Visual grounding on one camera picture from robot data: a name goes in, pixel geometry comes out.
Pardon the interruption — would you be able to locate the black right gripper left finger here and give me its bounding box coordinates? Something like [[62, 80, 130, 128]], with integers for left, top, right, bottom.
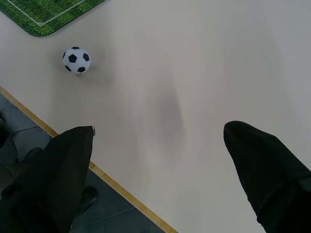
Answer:
[[0, 125, 96, 233]]

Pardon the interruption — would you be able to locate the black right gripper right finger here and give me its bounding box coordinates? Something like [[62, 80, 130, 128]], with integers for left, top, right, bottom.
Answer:
[[223, 120, 311, 233]]

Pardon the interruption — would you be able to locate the small black-white soccer ball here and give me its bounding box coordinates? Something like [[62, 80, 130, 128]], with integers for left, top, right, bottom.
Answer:
[[62, 46, 92, 74]]

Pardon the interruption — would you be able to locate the green soccer field mat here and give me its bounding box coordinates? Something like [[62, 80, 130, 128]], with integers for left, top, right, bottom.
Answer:
[[0, 0, 107, 37]]

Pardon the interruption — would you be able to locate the dark robot foot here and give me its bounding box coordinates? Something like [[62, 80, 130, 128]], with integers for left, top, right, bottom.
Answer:
[[77, 186, 99, 216]]

